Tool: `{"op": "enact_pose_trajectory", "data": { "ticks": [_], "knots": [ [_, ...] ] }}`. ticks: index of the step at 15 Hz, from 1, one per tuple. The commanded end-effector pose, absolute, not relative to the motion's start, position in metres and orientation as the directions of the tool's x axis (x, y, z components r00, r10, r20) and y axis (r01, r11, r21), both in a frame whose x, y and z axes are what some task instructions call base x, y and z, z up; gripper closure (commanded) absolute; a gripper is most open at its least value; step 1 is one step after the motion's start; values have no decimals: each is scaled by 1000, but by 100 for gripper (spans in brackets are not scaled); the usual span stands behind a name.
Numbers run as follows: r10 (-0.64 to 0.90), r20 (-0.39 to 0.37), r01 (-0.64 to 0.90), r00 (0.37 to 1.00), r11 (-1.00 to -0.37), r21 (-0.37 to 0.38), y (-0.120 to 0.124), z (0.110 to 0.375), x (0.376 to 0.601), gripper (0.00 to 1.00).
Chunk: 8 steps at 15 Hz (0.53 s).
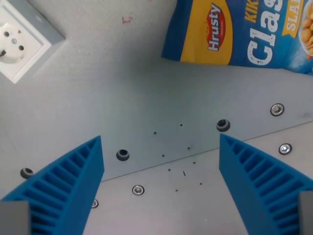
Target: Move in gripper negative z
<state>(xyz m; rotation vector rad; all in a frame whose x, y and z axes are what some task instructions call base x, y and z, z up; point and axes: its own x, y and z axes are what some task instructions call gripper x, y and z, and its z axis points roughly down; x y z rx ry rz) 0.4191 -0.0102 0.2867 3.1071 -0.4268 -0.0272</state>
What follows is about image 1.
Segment white wall power socket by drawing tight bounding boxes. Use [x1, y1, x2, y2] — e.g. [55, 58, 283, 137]
[0, 4, 51, 85]

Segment grey rubber grommet hole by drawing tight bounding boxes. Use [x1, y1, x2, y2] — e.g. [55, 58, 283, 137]
[116, 149, 131, 162]
[20, 167, 34, 180]

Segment blue yellow Hrusty snack bag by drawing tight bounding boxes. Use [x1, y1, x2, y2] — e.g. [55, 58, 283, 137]
[160, 0, 313, 76]

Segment grey socket mounting box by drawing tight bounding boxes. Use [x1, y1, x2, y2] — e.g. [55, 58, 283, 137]
[8, 0, 66, 46]

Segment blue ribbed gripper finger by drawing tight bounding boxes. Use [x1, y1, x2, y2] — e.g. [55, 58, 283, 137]
[219, 133, 313, 235]
[0, 135, 105, 235]

